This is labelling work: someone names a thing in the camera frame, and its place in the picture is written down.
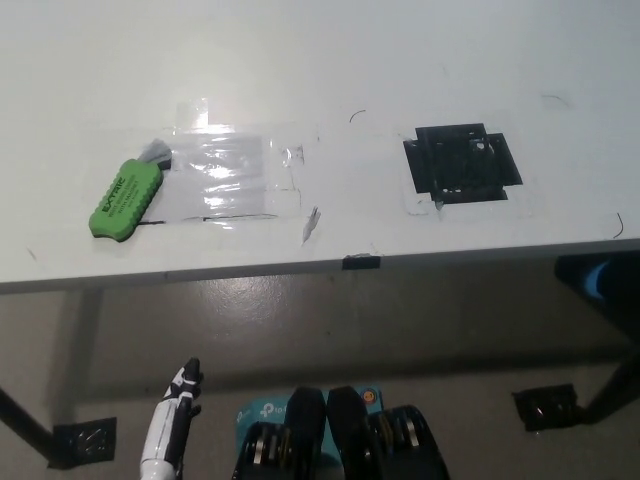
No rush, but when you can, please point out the small black tape strip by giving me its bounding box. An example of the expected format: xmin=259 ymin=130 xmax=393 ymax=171
xmin=342 ymin=253 xmax=382 ymax=272

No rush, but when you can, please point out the black table leg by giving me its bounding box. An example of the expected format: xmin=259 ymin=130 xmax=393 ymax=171
xmin=581 ymin=349 xmax=640 ymax=427
xmin=0 ymin=387 xmax=55 ymax=464

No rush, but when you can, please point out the black floor tape patch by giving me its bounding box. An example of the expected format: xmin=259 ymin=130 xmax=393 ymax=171
xmin=510 ymin=382 xmax=584 ymax=432
xmin=47 ymin=417 xmax=118 ymax=470

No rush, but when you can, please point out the clear taped plastic sheet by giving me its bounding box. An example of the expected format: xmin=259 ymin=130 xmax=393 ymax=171
xmin=80 ymin=98 xmax=307 ymax=229

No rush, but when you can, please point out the green whiteboard eraser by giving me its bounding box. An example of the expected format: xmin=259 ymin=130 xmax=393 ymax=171
xmin=88 ymin=157 xmax=165 ymax=243

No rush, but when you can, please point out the black tape square patch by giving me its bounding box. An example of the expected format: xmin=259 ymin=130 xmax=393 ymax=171
xmin=402 ymin=121 xmax=524 ymax=205

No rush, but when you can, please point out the black box with blue part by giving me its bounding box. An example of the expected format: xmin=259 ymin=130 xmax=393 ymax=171
xmin=553 ymin=253 xmax=640 ymax=307

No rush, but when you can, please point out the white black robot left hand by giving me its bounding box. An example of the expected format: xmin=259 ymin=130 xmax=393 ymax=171
xmin=139 ymin=356 xmax=204 ymax=480

